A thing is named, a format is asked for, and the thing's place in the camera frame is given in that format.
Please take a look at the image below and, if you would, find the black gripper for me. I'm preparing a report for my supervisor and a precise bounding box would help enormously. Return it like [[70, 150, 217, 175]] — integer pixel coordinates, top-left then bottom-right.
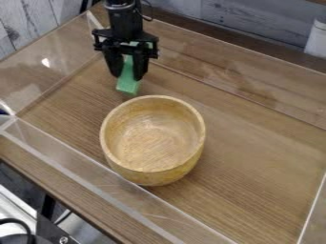
[[93, 3, 160, 81]]

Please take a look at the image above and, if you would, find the green rectangular block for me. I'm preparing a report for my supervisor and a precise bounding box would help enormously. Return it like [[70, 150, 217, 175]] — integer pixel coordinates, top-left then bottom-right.
[[117, 55, 141, 95]]

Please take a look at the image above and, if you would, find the brown wooden bowl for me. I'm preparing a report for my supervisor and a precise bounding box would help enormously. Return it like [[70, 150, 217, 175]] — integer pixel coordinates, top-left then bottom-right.
[[100, 95, 206, 186]]

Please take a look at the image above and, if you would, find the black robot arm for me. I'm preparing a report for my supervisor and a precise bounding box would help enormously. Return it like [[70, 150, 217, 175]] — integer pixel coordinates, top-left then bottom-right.
[[93, 0, 160, 81]]

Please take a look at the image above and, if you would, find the white cylindrical container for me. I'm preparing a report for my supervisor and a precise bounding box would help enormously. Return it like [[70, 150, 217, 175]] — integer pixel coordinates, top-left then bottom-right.
[[305, 16, 326, 59]]

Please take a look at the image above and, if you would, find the clear acrylic tray wall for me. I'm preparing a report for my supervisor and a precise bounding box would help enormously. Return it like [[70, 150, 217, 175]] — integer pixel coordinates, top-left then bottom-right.
[[0, 10, 326, 244]]

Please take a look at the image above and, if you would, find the black table leg bracket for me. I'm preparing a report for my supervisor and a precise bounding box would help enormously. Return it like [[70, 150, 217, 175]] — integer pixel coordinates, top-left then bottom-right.
[[37, 194, 81, 244]]

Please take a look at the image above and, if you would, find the black cable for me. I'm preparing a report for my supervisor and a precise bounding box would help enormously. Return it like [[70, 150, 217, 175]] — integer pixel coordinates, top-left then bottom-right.
[[0, 217, 37, 244]]

